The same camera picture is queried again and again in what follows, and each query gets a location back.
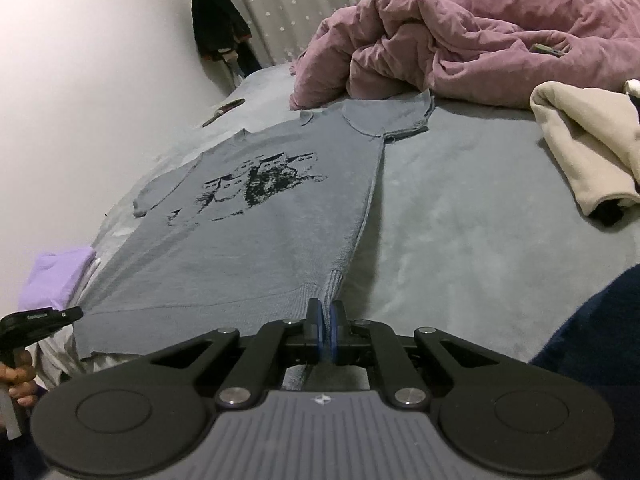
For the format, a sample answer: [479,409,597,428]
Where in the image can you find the beige garment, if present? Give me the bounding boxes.
[529,81,640,221]

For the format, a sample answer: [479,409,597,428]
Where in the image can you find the purple folded cloth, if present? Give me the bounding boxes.
[17,246,97,311]

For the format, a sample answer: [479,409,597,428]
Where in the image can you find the person's navy clothing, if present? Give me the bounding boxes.
[529,264,640,480]

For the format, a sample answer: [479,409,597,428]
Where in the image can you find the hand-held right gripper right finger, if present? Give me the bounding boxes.
[327,300,501,409]

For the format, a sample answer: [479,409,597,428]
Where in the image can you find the grey knitted sweater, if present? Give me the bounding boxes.
[72,89,436,393]

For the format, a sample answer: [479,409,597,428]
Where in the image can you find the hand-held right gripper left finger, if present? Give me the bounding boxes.
[150,299,327,409]

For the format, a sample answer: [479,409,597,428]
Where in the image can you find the brown wooden brush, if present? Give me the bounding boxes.
[201,98,246,128]

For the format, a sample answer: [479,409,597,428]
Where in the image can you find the grey star-print curtain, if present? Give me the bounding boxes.
[197,0,551,68]

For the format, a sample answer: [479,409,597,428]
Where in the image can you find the pink duvet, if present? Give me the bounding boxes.
[289,0,640,111]

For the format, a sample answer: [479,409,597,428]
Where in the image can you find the person's left hand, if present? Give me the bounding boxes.
[0,355,38,406]

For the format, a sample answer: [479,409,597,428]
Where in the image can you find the black hanging jacket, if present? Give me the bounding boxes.
[190,0,263,78]

